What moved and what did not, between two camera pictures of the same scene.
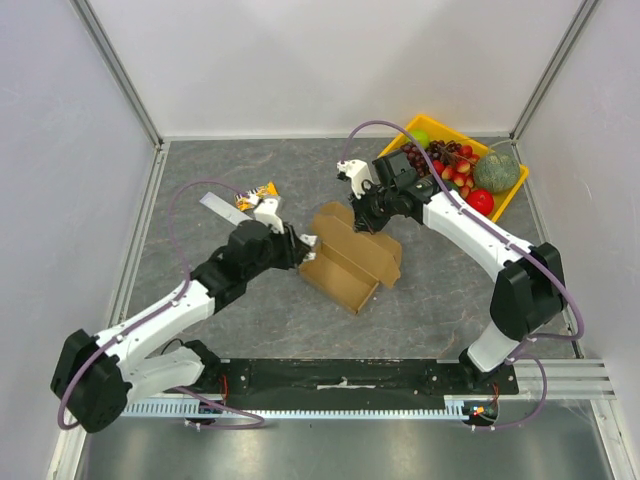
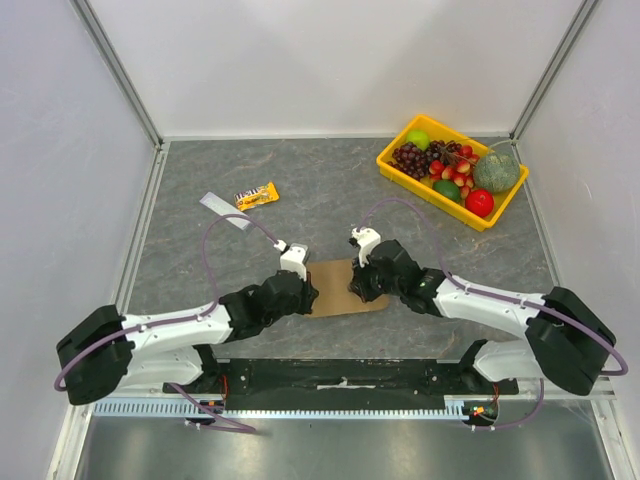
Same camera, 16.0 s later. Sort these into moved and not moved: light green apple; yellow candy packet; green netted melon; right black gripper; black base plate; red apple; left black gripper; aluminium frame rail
Moved: left black gripper; right black gripper
Not moved: red apple; yellow candy packet; black base plate; green netted melon; light green apple; aluminium frame rail
